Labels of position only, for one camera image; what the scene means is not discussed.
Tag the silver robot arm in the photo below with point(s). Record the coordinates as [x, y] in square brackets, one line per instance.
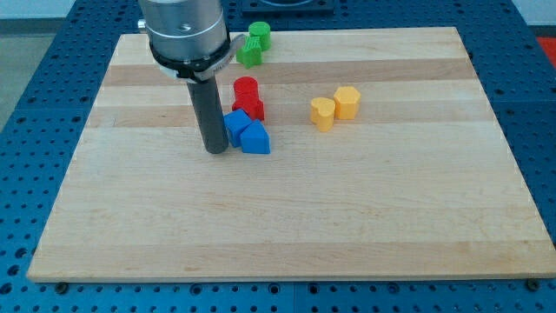
[190, 37]

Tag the blue triangle block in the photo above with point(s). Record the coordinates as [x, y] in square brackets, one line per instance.
[255, 139]

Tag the green cylinder block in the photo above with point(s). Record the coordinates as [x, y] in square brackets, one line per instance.
[262, 30]

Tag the blue cube block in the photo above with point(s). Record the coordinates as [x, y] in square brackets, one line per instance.
[236, 122]

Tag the red cylinder block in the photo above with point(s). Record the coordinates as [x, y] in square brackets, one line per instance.
[246, 87]

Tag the yellow heart block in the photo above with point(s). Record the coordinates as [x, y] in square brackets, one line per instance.
[322, 113]

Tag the red star block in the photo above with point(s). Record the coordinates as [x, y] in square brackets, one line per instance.
[251, 105]

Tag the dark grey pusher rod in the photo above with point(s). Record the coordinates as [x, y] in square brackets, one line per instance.
[208, 111]

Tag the yellow hexagon block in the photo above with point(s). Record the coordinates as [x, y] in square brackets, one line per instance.
[347, 102]

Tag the green star block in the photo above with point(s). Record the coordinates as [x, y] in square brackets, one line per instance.
[250, 54]

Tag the wooden board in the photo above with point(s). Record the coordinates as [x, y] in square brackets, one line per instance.
[421, 185]

